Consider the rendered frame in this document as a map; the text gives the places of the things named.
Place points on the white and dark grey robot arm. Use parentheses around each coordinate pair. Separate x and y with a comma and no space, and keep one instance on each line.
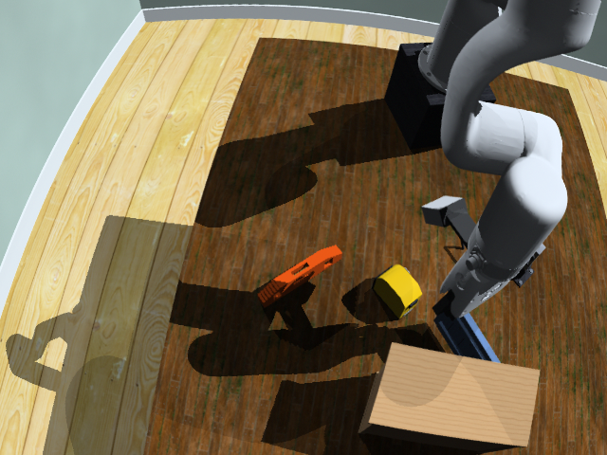
(530,197)

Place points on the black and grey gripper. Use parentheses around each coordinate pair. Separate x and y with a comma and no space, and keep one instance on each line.
(466,290)

